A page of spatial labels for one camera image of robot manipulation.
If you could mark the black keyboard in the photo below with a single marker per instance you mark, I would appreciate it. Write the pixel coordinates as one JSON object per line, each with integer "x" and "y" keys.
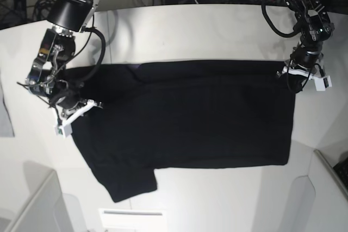
{"x": 341, "y": 170}

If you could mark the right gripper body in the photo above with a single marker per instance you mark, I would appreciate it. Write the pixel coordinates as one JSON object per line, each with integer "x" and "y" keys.
{"x": 66, "y": 94}

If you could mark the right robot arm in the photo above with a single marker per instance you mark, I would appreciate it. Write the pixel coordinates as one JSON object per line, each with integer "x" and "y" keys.
{"x": 47, "y": 74}

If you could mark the black T-shirt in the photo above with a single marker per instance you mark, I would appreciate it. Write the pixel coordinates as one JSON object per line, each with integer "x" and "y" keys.
{"x": 182, "y": 114}

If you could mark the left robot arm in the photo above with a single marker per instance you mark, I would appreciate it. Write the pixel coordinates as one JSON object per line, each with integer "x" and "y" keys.
{"x": 315, "y": 27}

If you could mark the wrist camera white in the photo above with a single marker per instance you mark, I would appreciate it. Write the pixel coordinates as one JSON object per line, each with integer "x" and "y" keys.
{"x": 321, "y": 80}
{"x": 64, "y": 127}

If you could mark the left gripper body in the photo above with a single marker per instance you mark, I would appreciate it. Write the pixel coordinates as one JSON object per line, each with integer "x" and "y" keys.
{"x": 304, "y": 57}

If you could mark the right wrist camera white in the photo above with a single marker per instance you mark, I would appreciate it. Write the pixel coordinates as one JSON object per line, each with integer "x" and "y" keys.
{"x": 64, "y": 127}

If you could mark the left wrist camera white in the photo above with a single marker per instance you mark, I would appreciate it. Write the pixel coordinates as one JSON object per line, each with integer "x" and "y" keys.
{"x": 321, "y": 80}

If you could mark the grey cloth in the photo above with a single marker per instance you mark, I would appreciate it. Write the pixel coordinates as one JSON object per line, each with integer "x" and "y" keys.
{"x": 5, "y": 122}

